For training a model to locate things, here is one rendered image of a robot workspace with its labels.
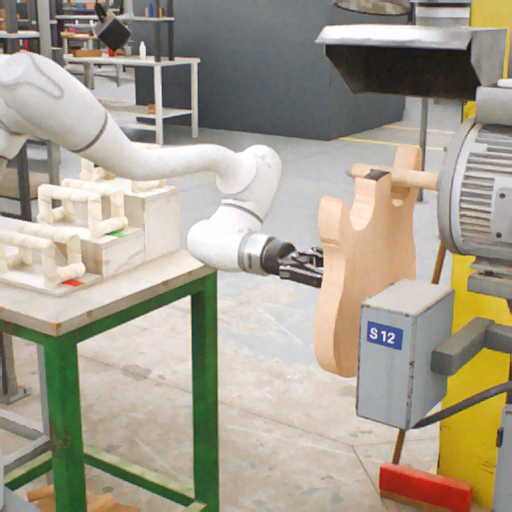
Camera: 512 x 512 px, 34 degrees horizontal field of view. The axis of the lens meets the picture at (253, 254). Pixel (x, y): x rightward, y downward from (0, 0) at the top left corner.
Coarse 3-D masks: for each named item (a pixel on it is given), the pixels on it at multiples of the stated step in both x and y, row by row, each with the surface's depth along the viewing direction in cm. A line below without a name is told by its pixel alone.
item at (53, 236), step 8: (24, 224) 207; (32, 224) 206; (24, 232) 207; (32, 232) 205; (40, 232) 203; (48, 232) 202; (56, 232) 201; (64, 232) 200; (72, 232) 199; (56, 240) 201; (64, 240) 200; (72, 240) 198
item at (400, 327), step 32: (416, 288) 141; (448, 288) 141; (384, 320) 132; (416, 320) 130; (448, 320) 141; (384, 352) 134; (416, 352) 132; (384, 384) 135; (416, 384) 134; (384, 416) 137; (416, 416) 136; (448, 416) 145
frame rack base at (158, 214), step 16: (128, 192) 217; (144, 192) 217; (176, 192) 223; (80, 208) 224; (128, 208) 215; (144, 208) 213; (160, 208) 218; (176, 208) 224; (128, 224) 216; (144, 224) 214; (160, 224) 219; (176, 224) 225; (144, 240) 215; (160, 240) 220; (176, 240) 226; (160, 256) 221
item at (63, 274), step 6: (72, 264) 199; (78, 264) 200; (60, 270) 196; (66, 270) 197; (72, 270) 198; (78, 270) 199; (84, 270) 201; (48, 276) 194; (54, 276) 194; (60, 276) 195; (66, 276) 196; (72, 276) 198; (48, 282) 194; (54, 282) 194; (60, 282) 195
